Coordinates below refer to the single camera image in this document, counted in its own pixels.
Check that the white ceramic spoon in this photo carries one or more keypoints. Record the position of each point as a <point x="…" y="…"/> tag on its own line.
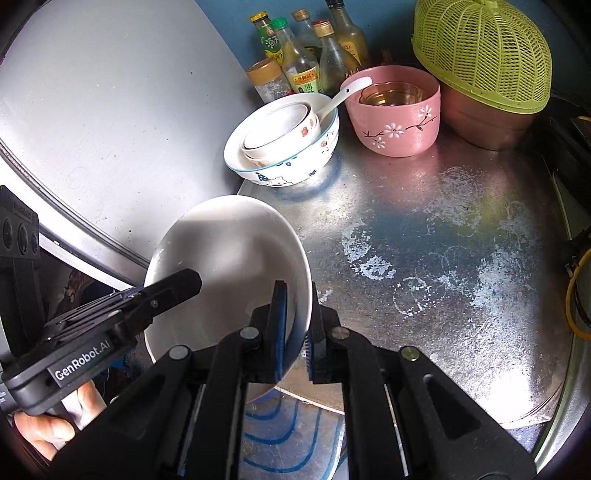
<point x="341" y="94"/>

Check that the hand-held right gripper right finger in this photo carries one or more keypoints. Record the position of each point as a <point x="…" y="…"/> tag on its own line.
<point x="316" y="355"/>

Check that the person's left hand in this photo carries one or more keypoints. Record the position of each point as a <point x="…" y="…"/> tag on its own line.
<point x="41" y="434"/>

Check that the gold lid spice jar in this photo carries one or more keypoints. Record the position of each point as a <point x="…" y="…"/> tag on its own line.
<point x="270" y="83"/>

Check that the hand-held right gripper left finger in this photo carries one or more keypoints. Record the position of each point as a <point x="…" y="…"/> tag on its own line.
<point x="279" y="332"/>

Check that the tall dark cap bottle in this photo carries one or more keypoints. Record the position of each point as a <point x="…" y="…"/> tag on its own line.
<point x="348" y="32"/>

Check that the clear glass cup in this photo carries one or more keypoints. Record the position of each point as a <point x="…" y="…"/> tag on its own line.
<point x="392" y="94"/>

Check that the grey refrigerator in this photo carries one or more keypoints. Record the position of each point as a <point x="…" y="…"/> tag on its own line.
<point x="115" y="115"/>

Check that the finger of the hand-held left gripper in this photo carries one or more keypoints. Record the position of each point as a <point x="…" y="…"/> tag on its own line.
<point x="171" y="290"/>

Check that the copper coloured pot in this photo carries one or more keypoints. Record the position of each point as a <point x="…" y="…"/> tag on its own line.
<point x="489" y="124"/>

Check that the small clear gold cap bottle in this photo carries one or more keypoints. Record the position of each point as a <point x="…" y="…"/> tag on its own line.
<point x="307" y="32"/>

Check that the red bowl white inside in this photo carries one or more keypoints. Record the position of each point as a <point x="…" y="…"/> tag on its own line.
<point x="231" y="240"/>

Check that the small white red-print bowl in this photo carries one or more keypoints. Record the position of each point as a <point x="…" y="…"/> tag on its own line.
<point x="263" y="156"/>
<point x="281" y="124"/>

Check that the white bear print bowl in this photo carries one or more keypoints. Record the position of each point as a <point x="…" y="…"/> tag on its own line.
<point x="295" y="168"/>

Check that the green mesh food cover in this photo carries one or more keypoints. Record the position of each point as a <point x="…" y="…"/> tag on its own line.
<point x="480" y="50"/>

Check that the pink flower print bowl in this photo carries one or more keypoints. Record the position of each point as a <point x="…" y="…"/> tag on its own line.
<point x="397" y="129"/>

